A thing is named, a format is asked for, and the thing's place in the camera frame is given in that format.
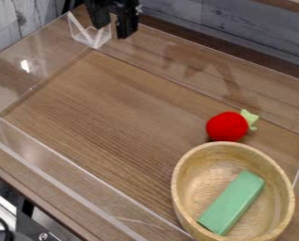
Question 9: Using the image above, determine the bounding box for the red plush strawberry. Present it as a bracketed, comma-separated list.
[205, 109, 259, 142]

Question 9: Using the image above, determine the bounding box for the green rectangular block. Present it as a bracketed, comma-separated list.
[197, 170, 265, 236]

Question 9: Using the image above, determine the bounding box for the black cable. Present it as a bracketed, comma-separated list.
[0, 214, 15, 241]

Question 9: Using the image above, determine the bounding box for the clear acrylic enclosure wall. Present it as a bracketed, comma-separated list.
[0, 10, 299, 241]

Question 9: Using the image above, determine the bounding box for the black metal table bracket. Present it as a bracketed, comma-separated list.
[15, 198, 61, 241]

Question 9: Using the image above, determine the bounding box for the oval wooden bowl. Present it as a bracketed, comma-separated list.
[171, 141, 295, 241]

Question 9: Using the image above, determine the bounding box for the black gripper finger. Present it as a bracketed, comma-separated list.
[116, 0, 141, 39]
[84, 0, 111, 29]

